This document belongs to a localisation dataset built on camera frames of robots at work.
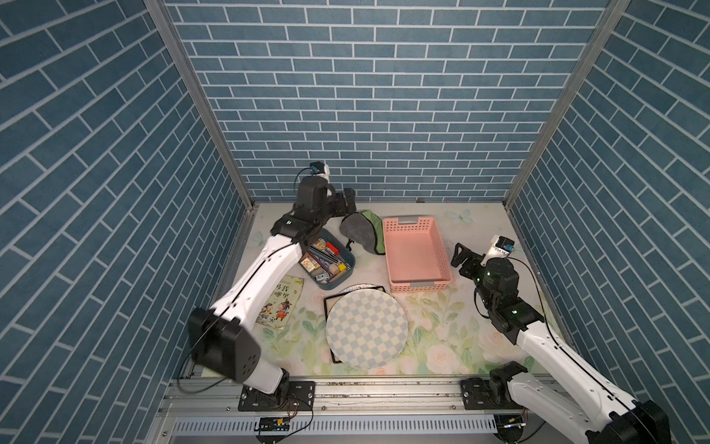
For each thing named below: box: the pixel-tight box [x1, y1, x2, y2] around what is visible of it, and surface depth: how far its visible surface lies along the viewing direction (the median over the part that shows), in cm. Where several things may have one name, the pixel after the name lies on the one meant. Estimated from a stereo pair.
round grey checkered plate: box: [325, 287, 409, 370], surface depth 85 cm
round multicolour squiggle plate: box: [338, 283, 390, 294], surface depth 95 cm
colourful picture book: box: [256, 275, 305, 331], surface depth 92 cm
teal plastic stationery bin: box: [298, 227, 356, 291], surface depth 100 cm
